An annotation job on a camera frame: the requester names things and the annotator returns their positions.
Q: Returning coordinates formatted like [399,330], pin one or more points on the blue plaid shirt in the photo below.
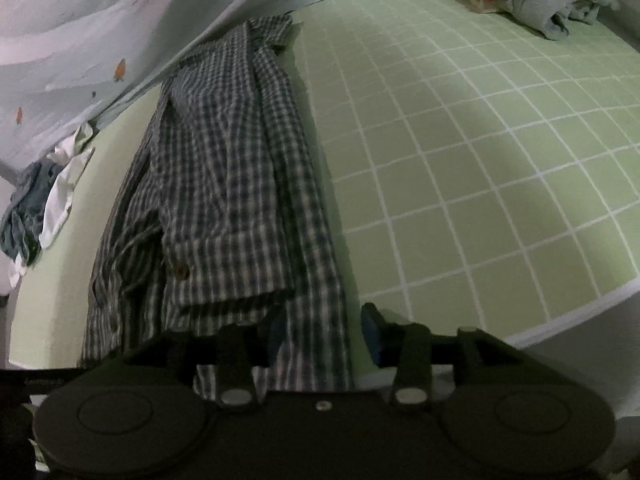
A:
[220,219]

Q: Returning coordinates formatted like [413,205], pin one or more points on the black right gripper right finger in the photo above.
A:
[411,350]

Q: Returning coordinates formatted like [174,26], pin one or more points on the green grid mat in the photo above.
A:
[471,173]

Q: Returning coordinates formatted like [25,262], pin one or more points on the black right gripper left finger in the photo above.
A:
[237,349]

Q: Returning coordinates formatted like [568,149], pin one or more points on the white crumpled cloth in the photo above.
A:
[73,154]

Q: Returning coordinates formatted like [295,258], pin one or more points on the light blue carrot-print curtain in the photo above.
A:
[66,62]

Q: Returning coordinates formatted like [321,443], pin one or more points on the light grey folded garment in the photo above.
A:
[548,17]

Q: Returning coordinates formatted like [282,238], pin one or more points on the blue denim crumpled cloth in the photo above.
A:
[22,222]

